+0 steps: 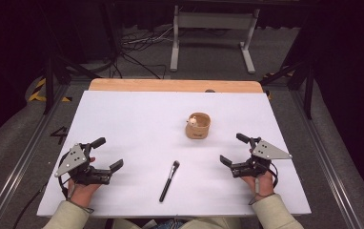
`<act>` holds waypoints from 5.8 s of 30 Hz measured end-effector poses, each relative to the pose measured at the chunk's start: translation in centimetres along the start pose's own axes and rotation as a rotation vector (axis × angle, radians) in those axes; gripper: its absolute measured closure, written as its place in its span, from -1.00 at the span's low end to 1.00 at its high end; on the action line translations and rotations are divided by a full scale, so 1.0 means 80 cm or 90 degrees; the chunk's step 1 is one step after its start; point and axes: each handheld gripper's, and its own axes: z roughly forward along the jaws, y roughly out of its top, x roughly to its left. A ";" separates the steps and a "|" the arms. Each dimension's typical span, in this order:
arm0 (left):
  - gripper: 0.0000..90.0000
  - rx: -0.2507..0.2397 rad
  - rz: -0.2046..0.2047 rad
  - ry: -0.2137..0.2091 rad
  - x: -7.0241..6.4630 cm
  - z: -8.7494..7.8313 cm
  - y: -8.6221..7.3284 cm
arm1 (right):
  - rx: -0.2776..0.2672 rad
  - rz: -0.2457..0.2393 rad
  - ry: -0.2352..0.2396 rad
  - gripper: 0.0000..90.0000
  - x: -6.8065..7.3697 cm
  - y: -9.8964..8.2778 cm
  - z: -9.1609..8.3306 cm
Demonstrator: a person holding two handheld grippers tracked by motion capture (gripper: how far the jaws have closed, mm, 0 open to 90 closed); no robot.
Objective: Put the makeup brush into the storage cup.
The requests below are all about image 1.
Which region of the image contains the beige fabric basket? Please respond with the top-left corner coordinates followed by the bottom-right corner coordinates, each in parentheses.
top-left (184, 112), bottom-right (212, 140)

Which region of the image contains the person's left hand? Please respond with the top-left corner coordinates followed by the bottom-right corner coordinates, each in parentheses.
top-left (67, 178), bottom-right (104, 208)

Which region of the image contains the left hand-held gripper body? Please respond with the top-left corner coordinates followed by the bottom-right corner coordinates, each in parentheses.
top-left (54, 142), bottom-right (111, 186)

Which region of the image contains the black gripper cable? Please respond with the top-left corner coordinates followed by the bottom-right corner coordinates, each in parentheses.
top-left (11, 152), bottom-right (73, 229)
top-left (267, 161), bottom-right (280, 189)

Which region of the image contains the yellow black hazard tape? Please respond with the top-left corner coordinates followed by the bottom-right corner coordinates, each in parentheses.
top-left (28, 77), bottom-right (73, 103)

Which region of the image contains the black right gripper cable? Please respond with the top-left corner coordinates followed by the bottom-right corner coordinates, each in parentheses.
top-left (267, 161), bottom-right (280, 189)

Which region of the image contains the grey metal stand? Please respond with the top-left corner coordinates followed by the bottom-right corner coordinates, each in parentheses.
top-left (170, 5), bottom-right (261, 74)

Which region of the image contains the bundle of floor cables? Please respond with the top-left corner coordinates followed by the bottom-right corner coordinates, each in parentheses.
top-left (111, 26), bottom-right (175, 80)

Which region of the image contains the black tripod stand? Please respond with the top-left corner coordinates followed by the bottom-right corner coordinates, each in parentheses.
top-left (42, 53), bottom-right (102, 115)
top-left (259, 59), bottom-right (315, 120)

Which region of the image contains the white table cover board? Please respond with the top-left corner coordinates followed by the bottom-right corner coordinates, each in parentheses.
top-left (36, 90), bottom-right (312, 219)

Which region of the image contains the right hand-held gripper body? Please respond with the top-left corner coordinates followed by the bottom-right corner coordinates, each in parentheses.
top-left (231, 136), bottom-right (293, 178)

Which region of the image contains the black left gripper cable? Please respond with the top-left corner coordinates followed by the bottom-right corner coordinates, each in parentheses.
top-left (11, 152), bottom-right (73, 229)

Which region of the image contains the person's right hand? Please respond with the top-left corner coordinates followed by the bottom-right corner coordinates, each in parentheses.
top-left (241, 171), bottom-right (275, 201)

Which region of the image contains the aluminium floor rail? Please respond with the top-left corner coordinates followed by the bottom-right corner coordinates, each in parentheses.
top-left (289, 89), bottom-right (364, 229)
top-left (0, 85), bottom-right (71, 229)

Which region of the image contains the black makeup brush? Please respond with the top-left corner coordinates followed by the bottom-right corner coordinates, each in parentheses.
top-left (158, 160), bottom-right (181, 203)

